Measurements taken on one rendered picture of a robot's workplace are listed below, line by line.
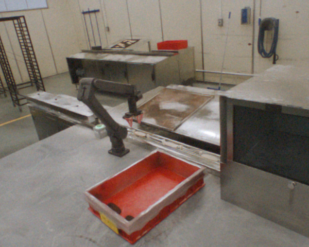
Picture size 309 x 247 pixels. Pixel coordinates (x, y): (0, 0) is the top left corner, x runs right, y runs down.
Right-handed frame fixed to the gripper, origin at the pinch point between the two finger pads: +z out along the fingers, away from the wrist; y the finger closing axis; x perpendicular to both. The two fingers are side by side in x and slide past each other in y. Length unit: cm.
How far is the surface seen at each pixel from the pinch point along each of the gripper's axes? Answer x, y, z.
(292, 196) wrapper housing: 109, 22, -4
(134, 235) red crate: 68, 62, 8
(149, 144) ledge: 21.2, 8.2, 5.9
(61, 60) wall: -702, -295, 42
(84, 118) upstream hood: -52, 9, 3
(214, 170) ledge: 68, 9, 7
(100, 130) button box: -20.5, 15.1, 4.1
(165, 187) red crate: 55, 31, 10
